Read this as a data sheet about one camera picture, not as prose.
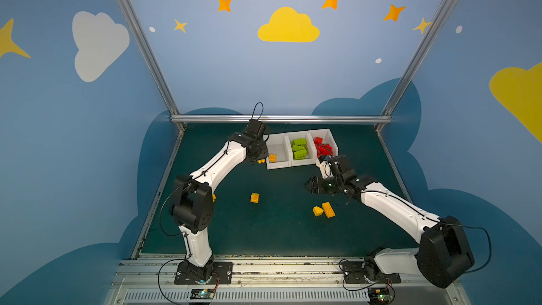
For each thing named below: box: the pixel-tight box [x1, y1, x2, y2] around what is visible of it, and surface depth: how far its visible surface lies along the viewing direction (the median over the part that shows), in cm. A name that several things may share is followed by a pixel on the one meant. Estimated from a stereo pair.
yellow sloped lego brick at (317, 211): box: [312, 206, 324, 217], surface depth 90 cm
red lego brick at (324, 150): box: [316, 143, 334, 158], surface depth 109 cm
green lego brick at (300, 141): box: [293, 138, 307, 145], surface depth 113 cm
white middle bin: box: [284, 130, 317, 167], surface depth 109 cm
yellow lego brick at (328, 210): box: [321, 201, 336, 219], surface depth 91 cm
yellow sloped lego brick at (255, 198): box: [250, 192, 260, 204], surface depth 95 cm
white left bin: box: [263, 132, 293, 171], surface depth 110 cm
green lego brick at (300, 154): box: [293, 149, 307, 161], surface depth 106 cm
